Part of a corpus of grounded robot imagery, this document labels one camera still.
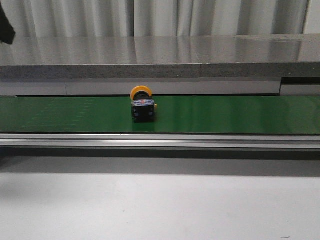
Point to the yellow push button switch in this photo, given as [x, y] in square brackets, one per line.
[143, 106]

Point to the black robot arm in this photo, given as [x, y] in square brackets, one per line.
[7, 32]

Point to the white pleated curtain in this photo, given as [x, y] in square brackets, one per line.
[161, 18]

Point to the grey rear conveyor rail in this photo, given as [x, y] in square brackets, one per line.
[283, 86]

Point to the aluminium conveyor front rail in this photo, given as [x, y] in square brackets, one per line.
[122, 140]

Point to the green conveyor belt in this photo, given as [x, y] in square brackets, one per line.
[270, 115]

